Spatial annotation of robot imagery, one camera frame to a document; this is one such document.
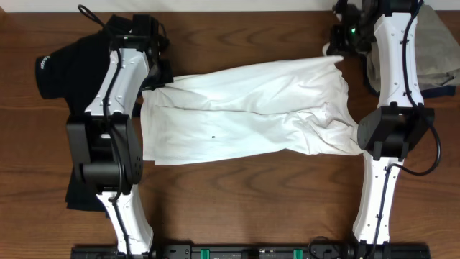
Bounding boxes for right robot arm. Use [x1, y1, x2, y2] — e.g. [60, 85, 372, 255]
[326, 0, 435, 245]

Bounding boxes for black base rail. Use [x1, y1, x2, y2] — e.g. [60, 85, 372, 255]
[70, 242, 432, 259]

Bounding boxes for navy folded garment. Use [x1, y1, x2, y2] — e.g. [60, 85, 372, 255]
[421, 86, 456, 99]

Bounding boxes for khaki folded garment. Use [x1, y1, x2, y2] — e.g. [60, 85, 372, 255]
[366, 3, 460, 94]

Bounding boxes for black t-shirt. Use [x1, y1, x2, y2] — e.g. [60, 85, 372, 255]
[35, 15, 144, 217]

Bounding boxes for white t-shirt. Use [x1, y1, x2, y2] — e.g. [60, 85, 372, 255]
[140, 56, 361, 165]

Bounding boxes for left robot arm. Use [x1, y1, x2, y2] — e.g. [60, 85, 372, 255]
[66, 36, 173, 258]

